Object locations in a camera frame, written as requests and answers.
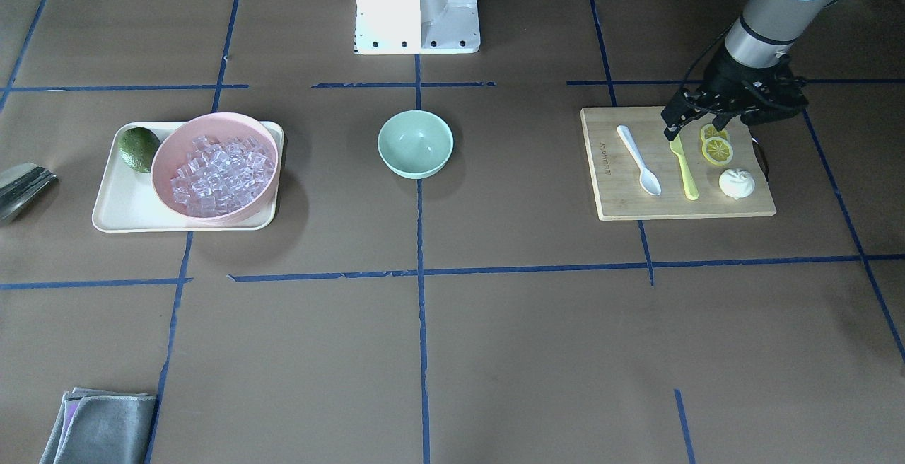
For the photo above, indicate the cream plastic tray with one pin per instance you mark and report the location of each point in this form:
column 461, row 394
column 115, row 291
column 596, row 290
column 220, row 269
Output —
column 126, row 201

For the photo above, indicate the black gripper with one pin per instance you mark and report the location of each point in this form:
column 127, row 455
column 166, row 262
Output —
column 725, row 76

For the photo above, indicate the bamboo cutting board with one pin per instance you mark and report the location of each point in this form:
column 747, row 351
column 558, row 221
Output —
column 615, row 176

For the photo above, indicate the white steamed bun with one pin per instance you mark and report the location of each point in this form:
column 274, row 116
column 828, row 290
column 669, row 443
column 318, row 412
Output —
column 736, row 183

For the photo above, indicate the metal ice scoop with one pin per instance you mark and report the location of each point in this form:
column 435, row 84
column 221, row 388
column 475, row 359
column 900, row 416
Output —
column 21, row 184

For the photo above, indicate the white plastic spoon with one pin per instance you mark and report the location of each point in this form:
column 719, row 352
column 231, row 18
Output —
column 646, row 178

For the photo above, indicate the pink bowl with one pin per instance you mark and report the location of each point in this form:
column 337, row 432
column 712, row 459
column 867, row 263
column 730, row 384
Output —
column 174, row 149

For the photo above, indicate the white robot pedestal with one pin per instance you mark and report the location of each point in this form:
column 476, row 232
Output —
column 410, row 27

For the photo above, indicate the green ceramic bowl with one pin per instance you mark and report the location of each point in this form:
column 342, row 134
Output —
column 415, row 144

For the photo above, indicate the yellow plastic knife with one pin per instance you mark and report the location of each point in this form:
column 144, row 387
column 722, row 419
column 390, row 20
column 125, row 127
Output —
column 689, row 186

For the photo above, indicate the grey folded cloth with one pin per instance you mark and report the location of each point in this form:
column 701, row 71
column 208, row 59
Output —
column 98, row 426

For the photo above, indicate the green avocado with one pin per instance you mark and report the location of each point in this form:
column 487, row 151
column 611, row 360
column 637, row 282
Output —
column 137, row 148

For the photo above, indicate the pile of ice cubes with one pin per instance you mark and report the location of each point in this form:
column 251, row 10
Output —
column 221, row 177

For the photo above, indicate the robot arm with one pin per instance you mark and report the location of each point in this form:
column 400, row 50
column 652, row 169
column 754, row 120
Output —
column 764, row 30

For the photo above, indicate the lemon slice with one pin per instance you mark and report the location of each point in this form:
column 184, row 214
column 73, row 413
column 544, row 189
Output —
column 718, row 151
column 709, row 131

